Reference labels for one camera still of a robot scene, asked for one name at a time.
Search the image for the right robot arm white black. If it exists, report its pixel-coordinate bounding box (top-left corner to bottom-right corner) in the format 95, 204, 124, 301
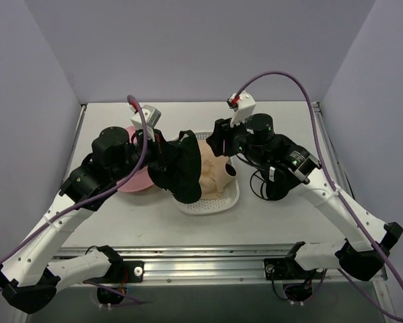
207, 114, 403, 281

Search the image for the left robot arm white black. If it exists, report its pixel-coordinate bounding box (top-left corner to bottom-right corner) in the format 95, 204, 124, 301
0, 127, 180, 314

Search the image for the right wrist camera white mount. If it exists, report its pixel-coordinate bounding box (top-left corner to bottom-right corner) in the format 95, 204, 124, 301
227, 91, 256, 127

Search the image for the pink bucket hat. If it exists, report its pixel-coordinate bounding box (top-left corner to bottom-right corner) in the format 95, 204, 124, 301
116, 126, 155, 194

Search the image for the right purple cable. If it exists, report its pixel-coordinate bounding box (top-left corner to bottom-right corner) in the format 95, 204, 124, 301
233, 71, 403, 320

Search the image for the black NY baseball cap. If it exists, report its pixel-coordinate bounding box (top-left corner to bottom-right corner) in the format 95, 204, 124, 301
250, 169, 301, 201

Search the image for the beige cloth hat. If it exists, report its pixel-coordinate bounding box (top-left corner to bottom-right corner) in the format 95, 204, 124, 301
197, 139, 236, 200

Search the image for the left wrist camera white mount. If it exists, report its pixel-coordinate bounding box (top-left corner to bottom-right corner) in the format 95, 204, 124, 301
131, 105, 161, 141

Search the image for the white perforated tray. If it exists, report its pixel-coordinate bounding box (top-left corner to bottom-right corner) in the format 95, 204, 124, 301
172, 132, 240, 215

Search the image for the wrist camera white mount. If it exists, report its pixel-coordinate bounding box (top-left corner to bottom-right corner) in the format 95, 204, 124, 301
227, 91, 256, 127
131, 105, 161, 141

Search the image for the purple cable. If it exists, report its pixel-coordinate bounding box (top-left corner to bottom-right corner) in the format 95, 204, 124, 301
233, 71, 403, 320
0, 95, 150, 306

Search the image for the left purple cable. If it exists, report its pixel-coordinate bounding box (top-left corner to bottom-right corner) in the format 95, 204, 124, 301
0, 95, 150, 306

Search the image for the black cap green brim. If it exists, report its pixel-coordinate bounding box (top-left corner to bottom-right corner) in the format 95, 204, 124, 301
147, 130, 202, 204

